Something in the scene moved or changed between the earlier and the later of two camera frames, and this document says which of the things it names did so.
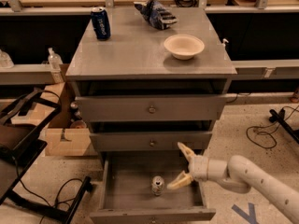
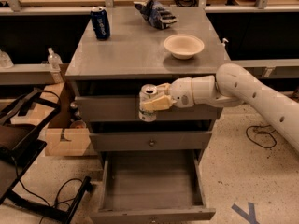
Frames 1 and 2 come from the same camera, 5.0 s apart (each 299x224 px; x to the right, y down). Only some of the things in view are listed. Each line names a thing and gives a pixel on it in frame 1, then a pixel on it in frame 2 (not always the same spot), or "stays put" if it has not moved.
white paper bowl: x=183 y=46 stays put
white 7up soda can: x=158 y=185 → x=145 y=91
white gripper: x=198 y=168 → x=181 y=92
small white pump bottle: x=224 y=44 stays put
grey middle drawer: x=154 y=141 stays put
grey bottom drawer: x=135 y=190 stays put
